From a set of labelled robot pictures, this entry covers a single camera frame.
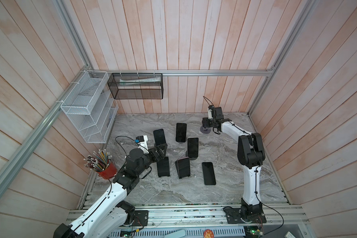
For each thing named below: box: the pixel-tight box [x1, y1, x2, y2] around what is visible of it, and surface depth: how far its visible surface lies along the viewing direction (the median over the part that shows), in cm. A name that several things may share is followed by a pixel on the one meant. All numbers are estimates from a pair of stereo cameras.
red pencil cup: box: [97, 161, 118, 180], surface depth 81 cm
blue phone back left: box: [153, 128, 167, 146], surface depth 96 cm
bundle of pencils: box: [83, 148, 112, 173], surface depth 80 cm
